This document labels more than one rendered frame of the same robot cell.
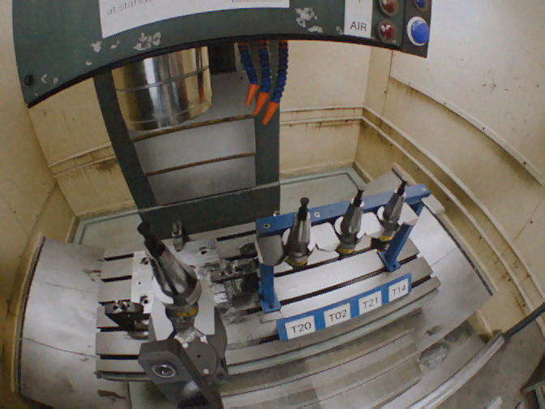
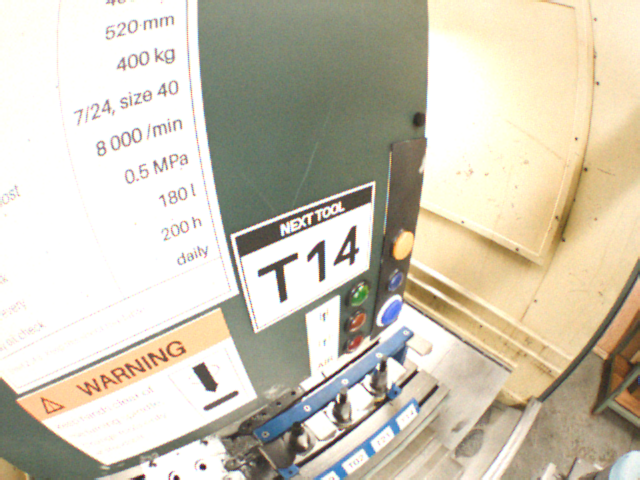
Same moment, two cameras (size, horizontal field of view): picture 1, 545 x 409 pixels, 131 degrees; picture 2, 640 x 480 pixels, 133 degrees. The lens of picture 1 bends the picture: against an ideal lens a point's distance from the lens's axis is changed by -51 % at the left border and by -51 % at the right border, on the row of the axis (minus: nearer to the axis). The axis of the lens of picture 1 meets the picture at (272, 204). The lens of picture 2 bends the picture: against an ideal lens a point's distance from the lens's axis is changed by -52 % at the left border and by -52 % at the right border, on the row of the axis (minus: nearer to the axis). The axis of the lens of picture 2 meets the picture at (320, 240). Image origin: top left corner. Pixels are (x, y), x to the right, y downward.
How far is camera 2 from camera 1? 0.25 m
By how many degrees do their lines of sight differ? 21
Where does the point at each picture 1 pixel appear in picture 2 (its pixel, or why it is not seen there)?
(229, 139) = not seen: hidden behind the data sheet
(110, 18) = (103, 456)
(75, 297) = not seen: outside the picture
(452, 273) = (461, 367)
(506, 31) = (484, 102)
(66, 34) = (65, 464)
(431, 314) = (450, 413)
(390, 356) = (423, 466)
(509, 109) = (492, 195)
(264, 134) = not seen: hidden behind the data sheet
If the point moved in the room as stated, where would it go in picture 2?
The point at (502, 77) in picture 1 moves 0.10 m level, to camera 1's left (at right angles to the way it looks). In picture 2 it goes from (480, 160) to (461, 162)
